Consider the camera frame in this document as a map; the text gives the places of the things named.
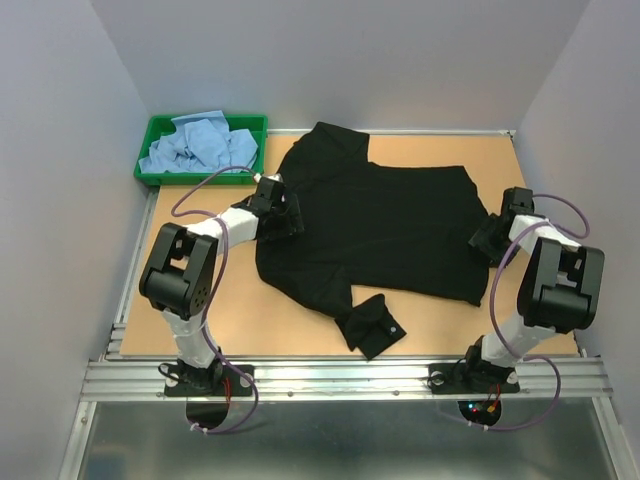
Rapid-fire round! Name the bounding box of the black long sleeve shirt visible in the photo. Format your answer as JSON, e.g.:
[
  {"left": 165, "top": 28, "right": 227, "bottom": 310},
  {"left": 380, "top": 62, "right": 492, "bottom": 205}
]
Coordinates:
[{"left": 255, "top": 122, "right": 489, "bottom": 358}]

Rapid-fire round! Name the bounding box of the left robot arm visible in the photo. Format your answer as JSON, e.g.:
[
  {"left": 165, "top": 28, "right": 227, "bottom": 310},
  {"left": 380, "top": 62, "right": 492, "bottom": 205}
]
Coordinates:
[{"left": 139, "top": 174, "right": 304, "bottom": 398}]

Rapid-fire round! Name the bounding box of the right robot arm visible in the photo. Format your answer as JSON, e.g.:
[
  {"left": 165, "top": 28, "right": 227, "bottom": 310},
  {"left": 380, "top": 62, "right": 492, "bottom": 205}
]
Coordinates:
[{"left": 458, "top": 187, "right": 605, "bottom": 390}]

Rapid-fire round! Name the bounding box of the green plastic bin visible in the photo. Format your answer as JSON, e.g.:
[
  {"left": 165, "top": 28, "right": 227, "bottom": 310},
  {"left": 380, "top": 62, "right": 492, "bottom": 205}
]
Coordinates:
[{"left": 134, "top": 113, "right": 268, "bottom": 186}]

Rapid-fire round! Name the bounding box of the light blue shirt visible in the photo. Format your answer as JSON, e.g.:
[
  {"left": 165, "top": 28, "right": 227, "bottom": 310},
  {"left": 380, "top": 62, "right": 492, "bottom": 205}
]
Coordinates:
[{"left": 138, "top": 110, "right": 258, "bottom": 174}]

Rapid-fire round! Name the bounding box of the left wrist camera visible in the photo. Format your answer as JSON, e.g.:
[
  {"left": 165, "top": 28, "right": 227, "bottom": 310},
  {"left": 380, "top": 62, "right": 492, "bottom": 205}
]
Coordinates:
[{"left": 253, "top": 173, "right": 284, "bottom": 188}]

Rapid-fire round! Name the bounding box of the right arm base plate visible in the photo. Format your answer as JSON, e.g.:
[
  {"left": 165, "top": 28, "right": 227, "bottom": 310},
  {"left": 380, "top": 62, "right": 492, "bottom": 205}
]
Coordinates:
[{"left": 426, "top": 362, "right": 520, "bottom": 395}]

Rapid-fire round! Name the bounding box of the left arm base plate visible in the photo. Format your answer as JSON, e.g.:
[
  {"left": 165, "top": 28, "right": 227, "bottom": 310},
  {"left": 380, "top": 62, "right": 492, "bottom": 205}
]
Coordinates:
[{"left": 158, "top": 361, "right": 253, "bottom": 399}]

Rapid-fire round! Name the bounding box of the aluminium mounting rail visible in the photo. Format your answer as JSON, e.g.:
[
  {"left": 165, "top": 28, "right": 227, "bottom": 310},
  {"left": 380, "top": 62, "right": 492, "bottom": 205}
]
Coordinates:
[{"left": 60, "top": 357, "right": 638, "bottom": 479}]

